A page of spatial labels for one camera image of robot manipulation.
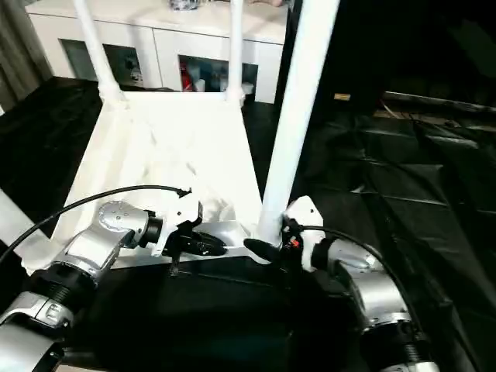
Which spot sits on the black backdrop cloth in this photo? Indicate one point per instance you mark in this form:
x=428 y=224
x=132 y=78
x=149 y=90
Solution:
x=426 y=38

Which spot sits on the beige plush toy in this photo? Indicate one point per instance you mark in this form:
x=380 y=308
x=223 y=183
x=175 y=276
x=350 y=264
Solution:
x=267 y=2

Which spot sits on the white glass-door cabinet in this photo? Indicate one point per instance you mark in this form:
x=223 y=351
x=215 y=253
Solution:
x=174 y=31

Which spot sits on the black work mat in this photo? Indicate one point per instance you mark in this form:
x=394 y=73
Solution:
x=387 y=232

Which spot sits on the grey patterned ornament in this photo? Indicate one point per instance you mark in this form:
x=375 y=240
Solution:
x=184 y=4

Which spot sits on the small gold tag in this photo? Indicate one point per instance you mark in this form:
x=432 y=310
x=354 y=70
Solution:
x=342 y=96

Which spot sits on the white plastic table top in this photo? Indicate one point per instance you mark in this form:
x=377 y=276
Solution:
x=166 y=135

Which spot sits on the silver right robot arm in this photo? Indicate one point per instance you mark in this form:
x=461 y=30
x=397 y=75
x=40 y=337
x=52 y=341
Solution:
x=379 y=294

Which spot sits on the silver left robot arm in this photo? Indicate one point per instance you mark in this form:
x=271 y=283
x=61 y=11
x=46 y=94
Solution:
x=116 y=217

